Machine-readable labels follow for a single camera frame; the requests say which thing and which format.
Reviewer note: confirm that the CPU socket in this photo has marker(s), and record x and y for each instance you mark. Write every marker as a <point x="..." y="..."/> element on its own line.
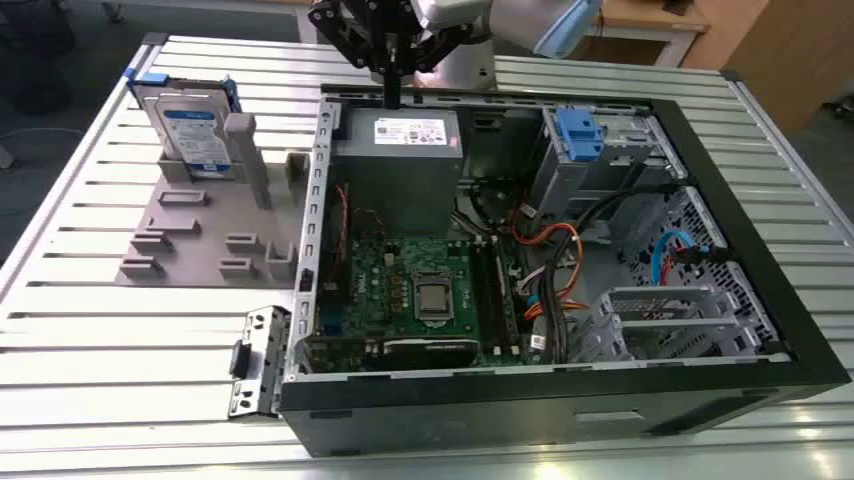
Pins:
<point x="435" y="323"/>

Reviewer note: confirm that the blue drive latch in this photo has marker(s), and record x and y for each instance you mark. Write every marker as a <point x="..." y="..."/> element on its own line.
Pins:
<point x="576" y="135"/>

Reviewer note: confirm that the black graphics card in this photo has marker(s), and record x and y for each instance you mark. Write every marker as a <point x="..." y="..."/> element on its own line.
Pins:
<point x="427" y="350"/>

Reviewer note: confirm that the brown wooden cabinet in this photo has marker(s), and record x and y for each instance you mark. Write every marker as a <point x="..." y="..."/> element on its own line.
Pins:
<point x="787" y="60"/>

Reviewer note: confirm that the green motherboard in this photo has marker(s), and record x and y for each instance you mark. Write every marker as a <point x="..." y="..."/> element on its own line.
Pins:
<point x="374" y="310"/>

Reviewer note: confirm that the wooden desk white frame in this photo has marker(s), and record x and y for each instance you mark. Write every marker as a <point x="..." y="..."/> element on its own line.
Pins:
<point x="654" y="17"/>

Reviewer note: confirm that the grey parts rack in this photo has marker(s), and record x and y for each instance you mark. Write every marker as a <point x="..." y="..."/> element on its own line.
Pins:
<point x="200" y="250"/>

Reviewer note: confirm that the metal disk bay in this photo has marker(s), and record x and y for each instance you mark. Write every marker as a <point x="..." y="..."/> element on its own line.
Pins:
<point x="674" y="327"/>

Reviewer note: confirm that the black RAM stick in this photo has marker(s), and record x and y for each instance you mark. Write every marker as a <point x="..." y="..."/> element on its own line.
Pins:
<point x="506" y="295"/>

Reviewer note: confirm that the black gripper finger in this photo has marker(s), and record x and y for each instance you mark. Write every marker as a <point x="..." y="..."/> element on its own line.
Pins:
<point x="443" y="50"/>
<point x="347" y="35"/>

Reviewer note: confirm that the black PC case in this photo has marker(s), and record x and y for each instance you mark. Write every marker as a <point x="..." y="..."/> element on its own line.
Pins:
<point x="467" y="415"/>

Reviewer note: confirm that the metal slot latch bracket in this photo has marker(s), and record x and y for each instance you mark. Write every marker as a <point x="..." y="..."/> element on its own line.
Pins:
<point x="263" y="325"/>

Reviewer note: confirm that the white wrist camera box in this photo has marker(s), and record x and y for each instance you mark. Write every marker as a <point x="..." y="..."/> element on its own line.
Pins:
<point x="440" y="12"/>

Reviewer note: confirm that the silver CPU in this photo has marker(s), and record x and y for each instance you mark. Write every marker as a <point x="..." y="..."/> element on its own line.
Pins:
<point x="434" y="300"/>

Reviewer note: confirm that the hard disk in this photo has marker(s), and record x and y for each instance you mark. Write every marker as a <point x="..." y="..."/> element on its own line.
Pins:
<point x="194" y="135"/>

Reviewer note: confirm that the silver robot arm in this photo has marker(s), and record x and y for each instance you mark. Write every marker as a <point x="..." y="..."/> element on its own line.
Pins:
<point x="460" y="65"/>

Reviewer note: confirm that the metal optical drive cage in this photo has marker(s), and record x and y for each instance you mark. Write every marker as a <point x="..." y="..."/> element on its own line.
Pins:
<point x="567" y="185"/>

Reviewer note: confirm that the grey power supply unit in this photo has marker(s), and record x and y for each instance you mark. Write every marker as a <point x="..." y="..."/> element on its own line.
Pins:
<point x="400" y="190"/>

